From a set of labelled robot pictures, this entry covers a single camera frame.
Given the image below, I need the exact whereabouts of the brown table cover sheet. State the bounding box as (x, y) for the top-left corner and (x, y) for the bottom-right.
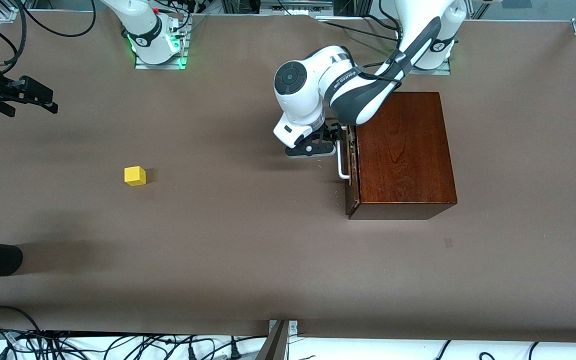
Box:
(0, 11), (576, 345)

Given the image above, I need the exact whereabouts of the dark brown wooden cabinet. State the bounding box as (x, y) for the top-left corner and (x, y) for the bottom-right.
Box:
(346, 91), (458, 221)

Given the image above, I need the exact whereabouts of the black cable bundle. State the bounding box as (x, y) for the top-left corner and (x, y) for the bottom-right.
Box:
(0, 326), (269, 360)

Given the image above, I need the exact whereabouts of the dark grey camera post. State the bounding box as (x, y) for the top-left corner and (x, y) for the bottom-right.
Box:
(255, 320), (289, 360)

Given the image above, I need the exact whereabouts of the wooden drawer with white handle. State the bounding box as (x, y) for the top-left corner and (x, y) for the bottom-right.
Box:
(336, 124), (362, 214)

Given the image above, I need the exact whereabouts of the black cable on table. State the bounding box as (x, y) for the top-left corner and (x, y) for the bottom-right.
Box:
(316, 17), (400, 44)

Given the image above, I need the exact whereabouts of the silver mounting bracket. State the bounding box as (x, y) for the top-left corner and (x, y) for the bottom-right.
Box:
(268, 320), (299, 342)

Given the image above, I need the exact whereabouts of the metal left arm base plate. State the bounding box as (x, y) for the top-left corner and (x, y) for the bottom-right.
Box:
(408, 57), (452, 76)

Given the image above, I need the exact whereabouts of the black looping cable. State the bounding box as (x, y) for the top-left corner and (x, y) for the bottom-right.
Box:
(18, 0), (98, 38)

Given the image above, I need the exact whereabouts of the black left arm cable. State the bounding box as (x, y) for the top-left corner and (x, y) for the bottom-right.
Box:
(355, 0), (411, 86)

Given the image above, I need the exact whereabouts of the black arcing cable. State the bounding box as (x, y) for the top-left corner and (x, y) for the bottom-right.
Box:
(0, 305), (44, 335)

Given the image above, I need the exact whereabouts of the yellow wooden block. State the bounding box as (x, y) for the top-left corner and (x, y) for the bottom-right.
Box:
(124, 166), (147, 187)

